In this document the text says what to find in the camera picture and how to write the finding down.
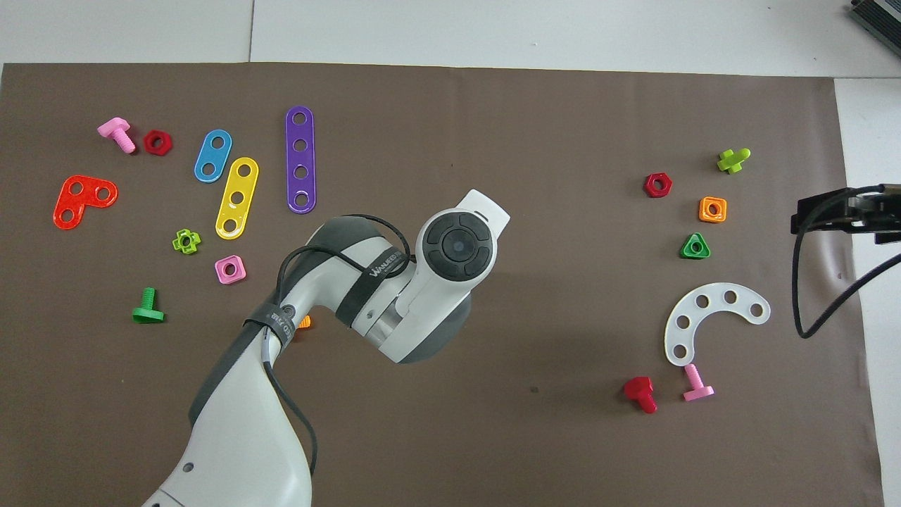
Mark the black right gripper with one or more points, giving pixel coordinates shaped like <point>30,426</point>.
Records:
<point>883,215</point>

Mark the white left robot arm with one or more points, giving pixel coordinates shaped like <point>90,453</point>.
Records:
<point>239,436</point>

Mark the orange square nut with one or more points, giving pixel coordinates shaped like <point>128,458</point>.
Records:
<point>722,217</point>

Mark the lime green cross-head screw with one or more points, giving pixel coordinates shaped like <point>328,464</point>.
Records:
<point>732,162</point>

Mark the green triangle nut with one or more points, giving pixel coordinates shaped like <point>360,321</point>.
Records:
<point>686,253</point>

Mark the red hex nut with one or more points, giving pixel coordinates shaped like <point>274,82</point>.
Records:
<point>149,143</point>
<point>649,185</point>

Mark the pink plastic screw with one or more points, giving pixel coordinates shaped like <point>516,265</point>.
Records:
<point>697,391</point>
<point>116,130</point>

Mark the red plastic screw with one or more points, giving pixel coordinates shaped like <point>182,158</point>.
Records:
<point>639,389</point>

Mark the orange plastic screw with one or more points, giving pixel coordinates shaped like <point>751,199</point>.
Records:
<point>305,323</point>

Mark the pink square nut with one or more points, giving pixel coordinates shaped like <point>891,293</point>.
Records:
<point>240,274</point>

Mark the lime green flower nut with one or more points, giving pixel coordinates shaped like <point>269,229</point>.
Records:
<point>196,241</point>

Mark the green plastic screw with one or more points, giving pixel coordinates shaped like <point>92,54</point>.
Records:
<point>148,310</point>

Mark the white curved five-hole plate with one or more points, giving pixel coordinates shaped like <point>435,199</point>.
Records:
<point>716,297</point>

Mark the black ribbed device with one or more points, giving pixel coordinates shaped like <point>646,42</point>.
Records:
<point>880,14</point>

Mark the brown table mat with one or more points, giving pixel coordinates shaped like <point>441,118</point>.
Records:
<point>563,141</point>

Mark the purple four-hole strip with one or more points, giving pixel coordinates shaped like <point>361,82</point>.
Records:
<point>300,159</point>

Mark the yellow three-hole strip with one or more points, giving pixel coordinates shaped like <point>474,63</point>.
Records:
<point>241,184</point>

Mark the blue two-hole strip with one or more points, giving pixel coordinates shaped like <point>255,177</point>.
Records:
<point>213,155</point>

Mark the orange three-hole heart plate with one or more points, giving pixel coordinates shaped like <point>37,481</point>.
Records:
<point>86,201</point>

